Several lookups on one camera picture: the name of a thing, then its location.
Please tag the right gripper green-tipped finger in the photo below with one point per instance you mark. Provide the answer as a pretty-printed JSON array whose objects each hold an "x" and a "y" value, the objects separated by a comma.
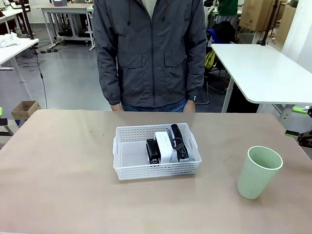
[
  {"x": 298, "y": 109},
  {"x": 302, "y": 139}
]

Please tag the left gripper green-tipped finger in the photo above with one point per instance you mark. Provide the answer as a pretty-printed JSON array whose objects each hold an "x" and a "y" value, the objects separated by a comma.
[
  {"x": 1, "y": 112},
  {"x": 3, "y": 122}
]

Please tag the small white box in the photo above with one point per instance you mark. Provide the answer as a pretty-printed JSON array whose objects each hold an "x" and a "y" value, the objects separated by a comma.
[{"x": 163, "y": 146}]

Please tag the black stapler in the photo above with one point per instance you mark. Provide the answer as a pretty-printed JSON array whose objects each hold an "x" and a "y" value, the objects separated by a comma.
[{"x": 153, "y": 152}]

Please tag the white perforated plastic basket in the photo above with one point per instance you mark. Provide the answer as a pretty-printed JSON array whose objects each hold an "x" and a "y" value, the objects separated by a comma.
[{"x": 156, "y": 170}]

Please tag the person's left hand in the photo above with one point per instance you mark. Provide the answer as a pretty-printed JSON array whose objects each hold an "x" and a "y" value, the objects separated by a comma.
[{"x": 190, "y": 106}]

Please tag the person's right hand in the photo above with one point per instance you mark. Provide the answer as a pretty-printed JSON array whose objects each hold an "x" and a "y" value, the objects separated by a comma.
[{"x": 116, "y": 107}]

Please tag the open cardboard box on floor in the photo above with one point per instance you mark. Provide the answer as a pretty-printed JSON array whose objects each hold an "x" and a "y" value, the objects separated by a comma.
[{"x": 25, "y": 109}]

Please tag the large white desk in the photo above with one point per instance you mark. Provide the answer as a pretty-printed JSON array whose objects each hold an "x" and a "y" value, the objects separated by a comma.
[{"x": 263, "y": 73}]

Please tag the pale green cup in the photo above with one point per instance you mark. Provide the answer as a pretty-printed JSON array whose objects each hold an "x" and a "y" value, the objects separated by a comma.
[{"x": 256, "y": 178}]

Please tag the white table with cloth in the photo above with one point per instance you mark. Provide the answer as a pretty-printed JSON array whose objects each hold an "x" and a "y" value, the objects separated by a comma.
[{"x": 14, "y": 51}]

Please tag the crumpled white cloth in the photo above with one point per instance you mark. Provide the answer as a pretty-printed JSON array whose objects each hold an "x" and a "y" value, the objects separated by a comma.
[{"x": 8, "y": 40}]

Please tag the tall brown cardboard box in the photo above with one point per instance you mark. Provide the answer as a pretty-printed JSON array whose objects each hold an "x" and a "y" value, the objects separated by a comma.
[{"x": 286, "y": 22}]

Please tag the black pole stand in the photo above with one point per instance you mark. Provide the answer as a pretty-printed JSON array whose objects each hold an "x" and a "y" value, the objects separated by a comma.
[{"x": 268, "y": 24}]

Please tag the black tripod stand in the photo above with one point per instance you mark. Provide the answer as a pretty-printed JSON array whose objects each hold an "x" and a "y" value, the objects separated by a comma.
[{"x": 27, "y": 19}]

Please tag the yellow green bag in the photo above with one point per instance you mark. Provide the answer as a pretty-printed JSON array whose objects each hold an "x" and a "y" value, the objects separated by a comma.
[{"x": 210, "y": 59}]

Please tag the large brown cardboard box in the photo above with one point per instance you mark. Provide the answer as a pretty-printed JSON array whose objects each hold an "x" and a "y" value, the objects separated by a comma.
[{"x": 256, "y": 14}]

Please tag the black bag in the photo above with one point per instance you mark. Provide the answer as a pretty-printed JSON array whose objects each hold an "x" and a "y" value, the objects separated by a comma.
[{"x": 226, "y": 33}]

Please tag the black wristwatch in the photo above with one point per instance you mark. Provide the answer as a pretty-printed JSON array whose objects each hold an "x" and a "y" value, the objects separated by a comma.
[{"x": 193, "y": 98}]

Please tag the blue fabric item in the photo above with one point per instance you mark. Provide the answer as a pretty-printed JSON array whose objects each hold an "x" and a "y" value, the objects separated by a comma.
[{"x": 212, "y": 36}]

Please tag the white flat packet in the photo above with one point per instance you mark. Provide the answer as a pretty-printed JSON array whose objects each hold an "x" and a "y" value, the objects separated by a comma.
[{"x": 190, "y": 157}]

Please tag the person in green top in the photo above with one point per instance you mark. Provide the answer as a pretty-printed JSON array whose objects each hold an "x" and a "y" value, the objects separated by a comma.
[{"x": 228, "y": 8}]

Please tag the grey workbench with white legs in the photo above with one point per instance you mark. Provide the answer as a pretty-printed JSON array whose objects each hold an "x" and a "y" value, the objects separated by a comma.
[{"x": 70, "y": 9}]

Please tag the blue box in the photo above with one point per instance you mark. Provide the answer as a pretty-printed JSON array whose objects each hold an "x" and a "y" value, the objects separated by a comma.
[{"x": 60, "y": 2}]

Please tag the blue jeans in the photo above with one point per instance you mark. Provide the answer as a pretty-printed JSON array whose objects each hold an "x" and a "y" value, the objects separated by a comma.
[{"x": 170, "y": 107}]

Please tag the person in grey jacket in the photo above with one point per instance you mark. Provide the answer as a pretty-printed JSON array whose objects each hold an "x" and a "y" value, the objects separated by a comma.
[{"x": 146, "y": 61}]

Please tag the white shirt under jacket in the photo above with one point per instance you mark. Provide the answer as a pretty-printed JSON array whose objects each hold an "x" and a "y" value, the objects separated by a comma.
[{"x": 150, "y": 7}]

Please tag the dark slanted frame leg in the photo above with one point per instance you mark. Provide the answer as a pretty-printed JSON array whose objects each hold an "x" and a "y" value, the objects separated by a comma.
[{"x": 7, "y": 130}]

